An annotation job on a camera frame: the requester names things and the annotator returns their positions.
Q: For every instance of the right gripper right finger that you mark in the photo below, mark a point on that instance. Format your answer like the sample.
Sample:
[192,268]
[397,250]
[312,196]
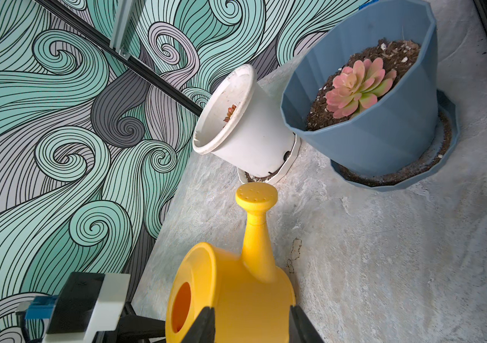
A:
[301,329]

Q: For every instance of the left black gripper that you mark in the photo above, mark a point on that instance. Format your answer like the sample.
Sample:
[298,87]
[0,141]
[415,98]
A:
[133,328]

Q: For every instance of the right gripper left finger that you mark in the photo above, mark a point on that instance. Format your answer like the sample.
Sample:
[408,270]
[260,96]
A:
[203,328]

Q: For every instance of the yellow watering can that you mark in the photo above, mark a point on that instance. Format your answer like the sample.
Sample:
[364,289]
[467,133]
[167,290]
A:
[250,295]

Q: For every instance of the red-green succulent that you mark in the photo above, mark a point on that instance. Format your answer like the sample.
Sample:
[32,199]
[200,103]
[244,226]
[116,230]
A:
[230,113]

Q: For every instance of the pink succulent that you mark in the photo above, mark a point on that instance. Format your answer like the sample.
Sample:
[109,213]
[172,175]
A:
[359,87]

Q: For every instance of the white pot saucer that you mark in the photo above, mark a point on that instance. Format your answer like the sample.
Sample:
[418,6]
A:
[288,159]

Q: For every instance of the white flower pot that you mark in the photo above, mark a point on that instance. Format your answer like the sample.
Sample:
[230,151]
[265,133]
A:
[256,138]

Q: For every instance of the blue-grey pot saucer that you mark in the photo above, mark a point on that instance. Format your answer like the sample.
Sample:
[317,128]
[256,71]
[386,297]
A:
[431,161]

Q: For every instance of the blue-grey flower pot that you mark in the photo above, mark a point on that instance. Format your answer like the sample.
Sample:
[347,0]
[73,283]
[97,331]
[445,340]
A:
[401,126]

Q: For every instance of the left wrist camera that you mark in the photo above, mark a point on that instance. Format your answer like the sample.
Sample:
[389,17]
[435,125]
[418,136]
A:
[88,304]

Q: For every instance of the aluminium wall rail back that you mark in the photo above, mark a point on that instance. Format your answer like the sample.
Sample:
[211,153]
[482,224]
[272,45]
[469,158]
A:
[123,15]

